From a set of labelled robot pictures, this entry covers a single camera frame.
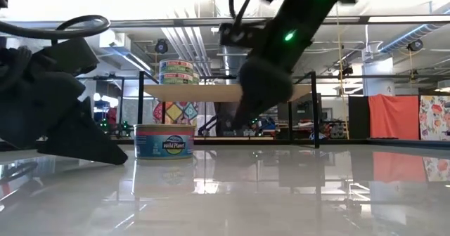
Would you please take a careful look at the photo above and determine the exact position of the colourful patchwork quilt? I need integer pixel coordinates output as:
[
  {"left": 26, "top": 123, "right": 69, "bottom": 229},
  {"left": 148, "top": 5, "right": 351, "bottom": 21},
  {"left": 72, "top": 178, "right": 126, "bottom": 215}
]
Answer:
[{"left": 151, "top": 100, "right": 200, "bottom": 126}]

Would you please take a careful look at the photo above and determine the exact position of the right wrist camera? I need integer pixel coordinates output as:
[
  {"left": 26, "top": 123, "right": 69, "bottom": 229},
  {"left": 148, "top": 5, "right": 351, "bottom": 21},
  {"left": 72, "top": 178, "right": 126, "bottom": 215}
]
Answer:
[{"left": 218, "top": 21, "right": 263, "bottom": 50}]

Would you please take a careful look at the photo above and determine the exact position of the floral print cloth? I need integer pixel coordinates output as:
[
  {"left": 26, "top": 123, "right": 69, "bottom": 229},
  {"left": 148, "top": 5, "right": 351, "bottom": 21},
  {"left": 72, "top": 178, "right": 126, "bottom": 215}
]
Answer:
[{"left": 419, "top": 94, "right": 450, "bottom": 141}]

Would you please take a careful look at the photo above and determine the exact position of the black ceiling camera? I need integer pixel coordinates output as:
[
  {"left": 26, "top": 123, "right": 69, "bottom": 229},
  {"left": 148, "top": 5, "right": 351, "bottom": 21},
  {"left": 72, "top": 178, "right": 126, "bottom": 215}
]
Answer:
[
  {"left": 154, "top": 40, "right": 169, "bottom": 55},
  {"left": 406, "top": 38, "right": 425, "bottom": 53},
  {"left": 337, "top": 62, "right": 354, "bottom": 81}
]

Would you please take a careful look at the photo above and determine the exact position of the grey overhead beam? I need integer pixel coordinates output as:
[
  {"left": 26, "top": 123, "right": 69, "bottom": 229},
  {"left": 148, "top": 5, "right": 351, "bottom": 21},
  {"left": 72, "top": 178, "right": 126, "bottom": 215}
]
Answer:
[{"left": 0, "top": 15, "right": 450, "bottom": 32}]

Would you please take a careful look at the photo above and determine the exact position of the black metal stand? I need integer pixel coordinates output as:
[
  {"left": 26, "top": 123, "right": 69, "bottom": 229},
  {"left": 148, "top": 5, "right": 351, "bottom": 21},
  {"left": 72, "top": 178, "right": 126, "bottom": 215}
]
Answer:
[{"left": 75, "top": 74, "right": 126, "bottom": 131}]

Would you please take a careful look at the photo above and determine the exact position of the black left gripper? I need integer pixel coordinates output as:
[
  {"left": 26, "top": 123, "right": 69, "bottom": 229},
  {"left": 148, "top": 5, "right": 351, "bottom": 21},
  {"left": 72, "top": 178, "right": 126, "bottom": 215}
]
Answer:
[{"left": 0, "top": 45, "right": 129, "bottom": 166}]

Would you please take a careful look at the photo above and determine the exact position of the black metal table frame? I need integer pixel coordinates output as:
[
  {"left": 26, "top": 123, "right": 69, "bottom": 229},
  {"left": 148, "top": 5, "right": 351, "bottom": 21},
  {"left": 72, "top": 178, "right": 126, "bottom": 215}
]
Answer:
[{"left": 0, "top": 137, "right": 450, "bottom": 152}]

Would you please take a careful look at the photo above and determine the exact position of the yellow hanging rope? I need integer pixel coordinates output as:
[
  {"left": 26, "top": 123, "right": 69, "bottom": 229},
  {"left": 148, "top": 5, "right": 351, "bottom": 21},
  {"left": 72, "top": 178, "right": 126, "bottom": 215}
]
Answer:
[{"left": 334, "top": 4, "right": 349, "bottom": 138}]

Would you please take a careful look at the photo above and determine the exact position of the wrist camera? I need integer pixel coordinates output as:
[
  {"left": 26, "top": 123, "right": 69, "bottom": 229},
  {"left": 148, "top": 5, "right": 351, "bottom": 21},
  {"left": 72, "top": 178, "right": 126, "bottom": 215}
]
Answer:
[
  {"left": 41, "top": 37, "right": 101, "bottom": 77},
  {"left": 218, "top": 21, "right": 263, "bottom": 50}
]

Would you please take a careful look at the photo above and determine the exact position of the orange cloth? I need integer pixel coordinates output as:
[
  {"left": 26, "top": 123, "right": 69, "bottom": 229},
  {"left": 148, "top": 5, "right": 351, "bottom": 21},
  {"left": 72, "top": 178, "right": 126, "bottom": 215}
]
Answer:
[{"left": 368, "top": 93, "right": 420, "bottom": 141}]

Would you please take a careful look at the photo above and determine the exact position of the black partition panel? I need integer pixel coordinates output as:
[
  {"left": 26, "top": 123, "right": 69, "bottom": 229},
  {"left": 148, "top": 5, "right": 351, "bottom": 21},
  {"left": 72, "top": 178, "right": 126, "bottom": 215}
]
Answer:
[{"left": 347, "top": 95, "right": 370, "bottom": 138}]

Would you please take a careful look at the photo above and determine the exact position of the gold lid blue label can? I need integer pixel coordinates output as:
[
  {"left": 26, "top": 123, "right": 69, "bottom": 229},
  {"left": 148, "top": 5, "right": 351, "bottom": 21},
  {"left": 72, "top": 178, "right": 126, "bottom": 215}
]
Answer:
[{"left": 134, "top": 123, "right": 196, "bottom": 160}]

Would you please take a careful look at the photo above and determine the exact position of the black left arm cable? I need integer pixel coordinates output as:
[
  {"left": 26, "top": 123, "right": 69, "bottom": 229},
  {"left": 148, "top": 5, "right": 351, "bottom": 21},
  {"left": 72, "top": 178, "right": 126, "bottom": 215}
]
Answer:
[{"left": 0, "top": 14, "right": 112, "bottom": 40}]

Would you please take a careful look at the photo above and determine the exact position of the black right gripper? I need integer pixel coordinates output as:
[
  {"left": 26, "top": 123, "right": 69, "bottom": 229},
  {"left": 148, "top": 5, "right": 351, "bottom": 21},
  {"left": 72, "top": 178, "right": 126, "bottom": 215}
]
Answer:
[{"left": 231, "top": 0, "right": 340, "bottom": 131}]

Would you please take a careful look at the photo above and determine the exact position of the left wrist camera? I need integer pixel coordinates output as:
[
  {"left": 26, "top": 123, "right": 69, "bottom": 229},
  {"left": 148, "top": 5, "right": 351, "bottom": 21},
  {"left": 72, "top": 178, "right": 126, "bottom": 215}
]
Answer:
[{"left": 41, "top": 37, "right": 101, "bottom": 77}]

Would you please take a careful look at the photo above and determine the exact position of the white insulated ceiling duct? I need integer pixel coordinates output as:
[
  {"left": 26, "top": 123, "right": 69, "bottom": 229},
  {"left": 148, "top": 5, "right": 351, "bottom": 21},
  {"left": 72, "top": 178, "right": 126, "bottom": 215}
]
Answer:
[{"left": 378, "top": 22, "right": 440, "bottom": 54}]

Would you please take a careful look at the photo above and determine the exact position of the wooden shelf with black frame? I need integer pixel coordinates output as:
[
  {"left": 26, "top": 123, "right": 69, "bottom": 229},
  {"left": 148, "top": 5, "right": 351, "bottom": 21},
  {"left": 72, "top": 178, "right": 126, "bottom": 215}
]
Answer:
[{"left": 137, "top": 70, "right": 320, "bottom": 150}]

